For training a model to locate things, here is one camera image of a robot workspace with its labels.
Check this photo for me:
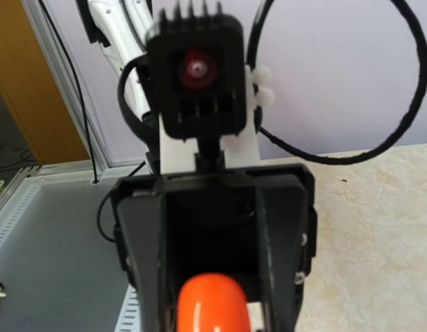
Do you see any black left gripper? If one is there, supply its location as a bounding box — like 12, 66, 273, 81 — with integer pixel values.
111, 164, 317, 331

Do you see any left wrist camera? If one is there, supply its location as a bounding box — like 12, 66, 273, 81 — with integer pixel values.
144, 0, 275, 174

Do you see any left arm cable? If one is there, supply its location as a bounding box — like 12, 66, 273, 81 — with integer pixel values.
246, 0, 427, 166

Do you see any red round object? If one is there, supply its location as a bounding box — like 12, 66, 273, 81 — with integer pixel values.
176, 273, 251, 331

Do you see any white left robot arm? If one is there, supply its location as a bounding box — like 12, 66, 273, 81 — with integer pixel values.
77, 1, 317, 331

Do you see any front aluminium rail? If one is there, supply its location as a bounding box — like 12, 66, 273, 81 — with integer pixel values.
0, 1, 144, 331

